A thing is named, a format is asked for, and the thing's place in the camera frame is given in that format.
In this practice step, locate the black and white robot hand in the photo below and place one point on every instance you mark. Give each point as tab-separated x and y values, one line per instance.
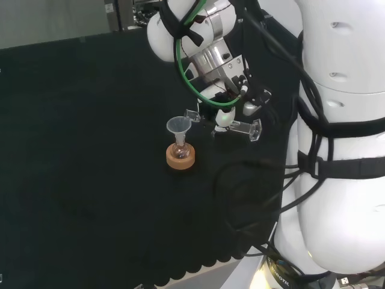
225	117

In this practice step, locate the black bench cloth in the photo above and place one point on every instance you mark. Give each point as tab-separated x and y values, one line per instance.
90	150

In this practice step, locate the clear round-bottom flask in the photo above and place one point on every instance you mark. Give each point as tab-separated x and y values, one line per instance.
180	150

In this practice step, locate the clear plastic funnel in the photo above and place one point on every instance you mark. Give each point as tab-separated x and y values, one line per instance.
177	126

